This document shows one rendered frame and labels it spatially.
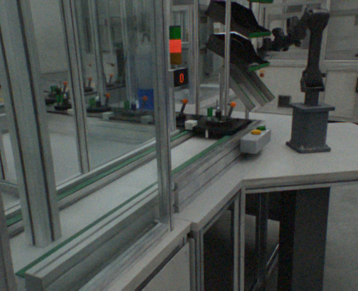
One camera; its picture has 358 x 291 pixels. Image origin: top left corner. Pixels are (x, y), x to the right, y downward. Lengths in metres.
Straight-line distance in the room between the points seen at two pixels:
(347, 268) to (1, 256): 2.22
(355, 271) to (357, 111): 3.47
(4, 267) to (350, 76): 5.39
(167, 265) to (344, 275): 1.64
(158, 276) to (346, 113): 5.02
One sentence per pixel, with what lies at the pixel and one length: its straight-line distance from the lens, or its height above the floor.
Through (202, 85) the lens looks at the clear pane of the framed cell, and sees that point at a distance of 3.03.
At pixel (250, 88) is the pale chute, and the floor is 1.08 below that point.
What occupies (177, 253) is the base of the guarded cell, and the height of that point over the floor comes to 0.80.
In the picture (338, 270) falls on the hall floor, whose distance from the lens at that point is 2.61.
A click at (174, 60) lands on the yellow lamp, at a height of 1.28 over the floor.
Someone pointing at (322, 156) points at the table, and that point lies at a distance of 1.78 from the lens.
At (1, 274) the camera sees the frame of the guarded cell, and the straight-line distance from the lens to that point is 0.69.
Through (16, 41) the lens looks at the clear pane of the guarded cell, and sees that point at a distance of 0.66.
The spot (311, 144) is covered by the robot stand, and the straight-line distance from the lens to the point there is 1.81.
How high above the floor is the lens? 1.41
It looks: 17 degrees down
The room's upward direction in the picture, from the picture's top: 2 degrees counter-clockwise
